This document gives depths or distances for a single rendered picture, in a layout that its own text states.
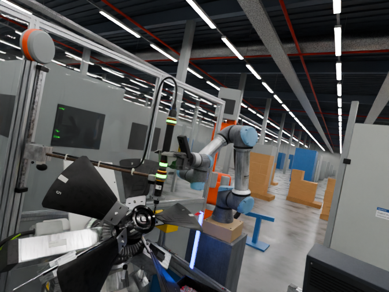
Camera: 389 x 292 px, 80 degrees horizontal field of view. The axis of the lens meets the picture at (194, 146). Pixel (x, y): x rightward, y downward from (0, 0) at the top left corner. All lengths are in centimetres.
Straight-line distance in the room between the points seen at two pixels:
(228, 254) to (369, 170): 149
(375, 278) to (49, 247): 111
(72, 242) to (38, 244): 11
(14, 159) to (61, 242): 54
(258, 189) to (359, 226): 661
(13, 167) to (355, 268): 149
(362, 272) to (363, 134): 163
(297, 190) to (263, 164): 193
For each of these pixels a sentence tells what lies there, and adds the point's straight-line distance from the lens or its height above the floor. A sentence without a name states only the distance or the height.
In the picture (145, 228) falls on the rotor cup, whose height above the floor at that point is 119.
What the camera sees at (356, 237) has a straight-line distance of 256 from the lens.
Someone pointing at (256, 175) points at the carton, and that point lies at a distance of 892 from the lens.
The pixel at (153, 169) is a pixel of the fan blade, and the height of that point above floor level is 139.
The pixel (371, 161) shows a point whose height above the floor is 168.
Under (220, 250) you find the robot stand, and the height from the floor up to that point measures 95.
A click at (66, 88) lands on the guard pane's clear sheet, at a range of 160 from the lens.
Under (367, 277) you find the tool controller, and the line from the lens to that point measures 106.
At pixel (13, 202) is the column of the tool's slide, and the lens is 146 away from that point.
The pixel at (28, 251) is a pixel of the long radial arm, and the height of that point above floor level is 111.
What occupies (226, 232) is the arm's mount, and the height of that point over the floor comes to 106.
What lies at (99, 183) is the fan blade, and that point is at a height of 134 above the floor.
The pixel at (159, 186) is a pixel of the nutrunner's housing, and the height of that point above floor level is 134.
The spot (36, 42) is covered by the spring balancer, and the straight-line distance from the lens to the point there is 139.
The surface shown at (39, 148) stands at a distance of 131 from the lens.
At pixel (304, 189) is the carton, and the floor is 57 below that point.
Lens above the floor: 157
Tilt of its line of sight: 1 degrees down
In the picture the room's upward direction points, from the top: 11 degrees clockwise
